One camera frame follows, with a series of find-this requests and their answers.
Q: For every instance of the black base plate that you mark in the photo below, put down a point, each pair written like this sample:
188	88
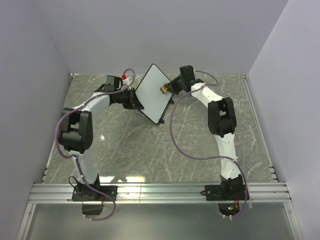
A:
224	193
84	194

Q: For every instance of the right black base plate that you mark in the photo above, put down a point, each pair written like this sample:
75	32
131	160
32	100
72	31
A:
224	193

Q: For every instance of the small white whiteboard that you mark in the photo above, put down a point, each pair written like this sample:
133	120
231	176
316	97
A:
149	94

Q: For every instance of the yellow bone-shaped eraser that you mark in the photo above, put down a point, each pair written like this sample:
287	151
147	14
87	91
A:
165	88

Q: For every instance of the aluminium mounting rail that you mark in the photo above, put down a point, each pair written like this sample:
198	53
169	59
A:
158	193

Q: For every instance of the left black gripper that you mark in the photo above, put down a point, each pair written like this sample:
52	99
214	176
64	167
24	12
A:
134	103

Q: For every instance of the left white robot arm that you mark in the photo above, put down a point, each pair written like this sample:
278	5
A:
74	133

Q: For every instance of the wire whiteboard stand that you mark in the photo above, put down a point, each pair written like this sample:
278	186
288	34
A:
160	113

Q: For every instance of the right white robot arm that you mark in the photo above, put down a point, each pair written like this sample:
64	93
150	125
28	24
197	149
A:
221	121

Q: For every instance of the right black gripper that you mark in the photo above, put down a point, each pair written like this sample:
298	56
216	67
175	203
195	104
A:
172	85

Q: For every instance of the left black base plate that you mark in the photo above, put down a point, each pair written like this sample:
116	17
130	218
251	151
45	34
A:
84	194

